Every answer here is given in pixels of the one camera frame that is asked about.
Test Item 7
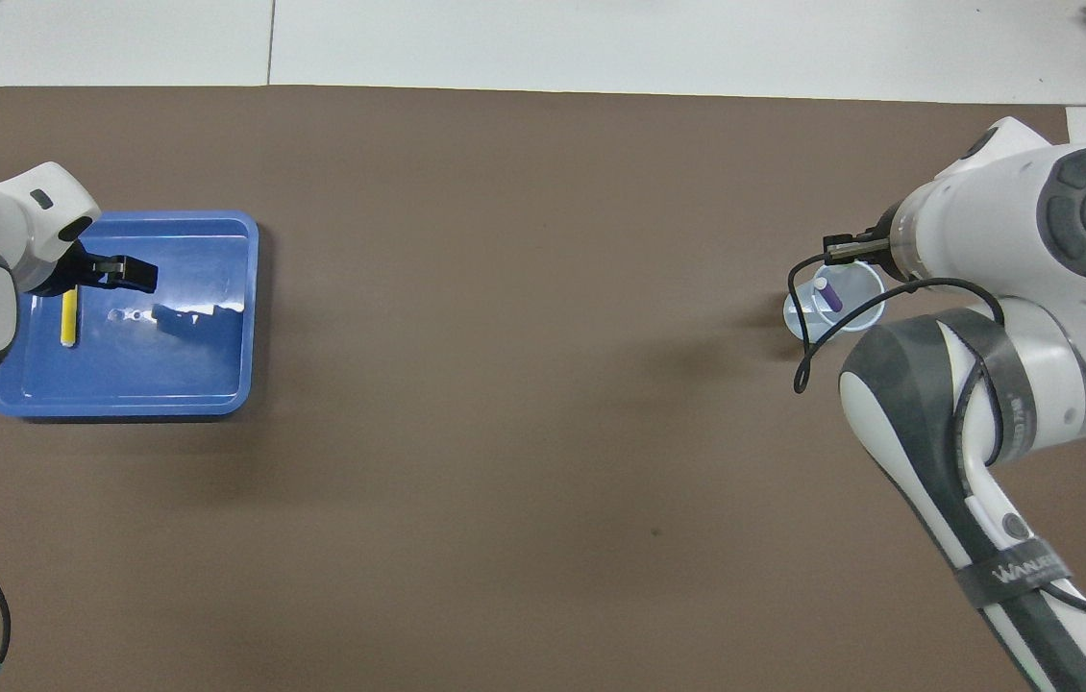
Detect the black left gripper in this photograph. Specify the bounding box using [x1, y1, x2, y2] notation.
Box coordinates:
[28, 241, 160, 296]

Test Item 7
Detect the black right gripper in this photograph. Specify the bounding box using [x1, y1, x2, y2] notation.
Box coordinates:
[823, 203, 910, 280]

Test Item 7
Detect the translucent plastic cup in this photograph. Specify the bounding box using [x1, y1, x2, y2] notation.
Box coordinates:
[782, 259, 887, 344]

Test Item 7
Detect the blue plastic tray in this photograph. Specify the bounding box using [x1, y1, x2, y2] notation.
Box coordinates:
[0, 210, 260, 420]

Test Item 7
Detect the brown table mat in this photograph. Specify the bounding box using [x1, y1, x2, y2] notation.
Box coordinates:
[0, 85, 1086, 692]

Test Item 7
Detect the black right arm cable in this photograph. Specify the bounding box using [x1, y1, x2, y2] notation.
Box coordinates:
[785, 251, 1086, 635]

